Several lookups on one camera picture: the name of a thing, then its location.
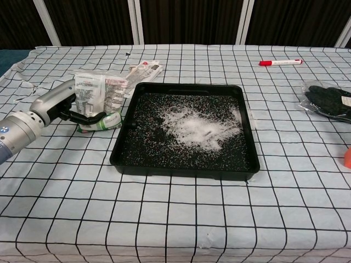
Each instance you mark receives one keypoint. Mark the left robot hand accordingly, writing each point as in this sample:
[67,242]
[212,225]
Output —
[52,101]

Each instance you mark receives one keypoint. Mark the white green-trimmed pouch bag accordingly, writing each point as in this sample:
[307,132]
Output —
[93,93]

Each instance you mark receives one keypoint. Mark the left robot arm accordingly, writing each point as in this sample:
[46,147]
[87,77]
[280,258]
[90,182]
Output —
[16,134]

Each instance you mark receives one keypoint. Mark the black square plastic tray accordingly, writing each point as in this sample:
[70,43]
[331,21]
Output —
[142,161]

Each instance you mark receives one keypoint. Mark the white powder pile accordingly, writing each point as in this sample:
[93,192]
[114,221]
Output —
[197,131]

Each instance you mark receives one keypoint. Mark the teal cloth surface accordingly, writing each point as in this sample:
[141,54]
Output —
[9,61]

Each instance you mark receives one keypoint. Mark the flat white printed sachet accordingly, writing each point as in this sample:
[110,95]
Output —
[142,72]

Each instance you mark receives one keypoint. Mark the white black-grid tablecloth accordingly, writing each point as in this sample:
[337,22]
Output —
[82,213]

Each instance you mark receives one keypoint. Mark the white marker with red cap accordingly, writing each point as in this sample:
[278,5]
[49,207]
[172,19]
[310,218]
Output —
[279,62]

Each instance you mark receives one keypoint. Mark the black glove in clear bag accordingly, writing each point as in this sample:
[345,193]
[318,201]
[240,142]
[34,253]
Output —
[329,101]

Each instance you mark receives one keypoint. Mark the orange block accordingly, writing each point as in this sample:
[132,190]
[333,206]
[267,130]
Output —
[348,159]

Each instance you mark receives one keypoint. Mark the white frame post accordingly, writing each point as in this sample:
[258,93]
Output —
[345,35]
[49,24]
[244,22]
[137,22]

